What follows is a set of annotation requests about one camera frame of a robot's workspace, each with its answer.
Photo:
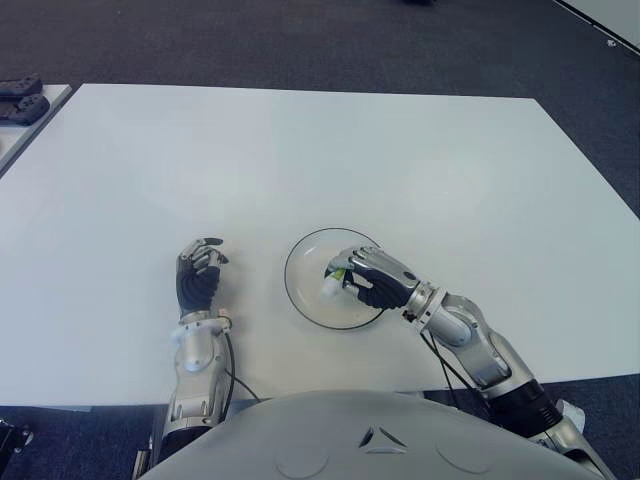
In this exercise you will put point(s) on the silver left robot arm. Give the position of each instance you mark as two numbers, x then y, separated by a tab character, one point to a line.
195	350

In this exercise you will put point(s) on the green white toothpaste tube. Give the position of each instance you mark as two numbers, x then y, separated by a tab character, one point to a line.
330	288

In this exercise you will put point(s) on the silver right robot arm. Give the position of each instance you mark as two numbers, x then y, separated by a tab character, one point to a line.
465	325

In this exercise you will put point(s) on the small white side table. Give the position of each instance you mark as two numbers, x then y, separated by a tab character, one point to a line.
59	95

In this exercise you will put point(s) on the white neighbouring table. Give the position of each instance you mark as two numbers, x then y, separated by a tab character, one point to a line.
615	15

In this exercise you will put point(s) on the black metal bracket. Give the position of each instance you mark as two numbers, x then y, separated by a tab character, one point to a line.
12	435

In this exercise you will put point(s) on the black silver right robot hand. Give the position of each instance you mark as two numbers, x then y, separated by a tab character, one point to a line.
382	280

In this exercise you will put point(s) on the black game controller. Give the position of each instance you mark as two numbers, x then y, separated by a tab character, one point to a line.
20	85
27	107

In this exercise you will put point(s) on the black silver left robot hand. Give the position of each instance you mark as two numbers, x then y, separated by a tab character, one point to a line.
197	285

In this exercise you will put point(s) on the grey robot torso shell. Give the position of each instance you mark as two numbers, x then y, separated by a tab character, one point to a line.
325	440

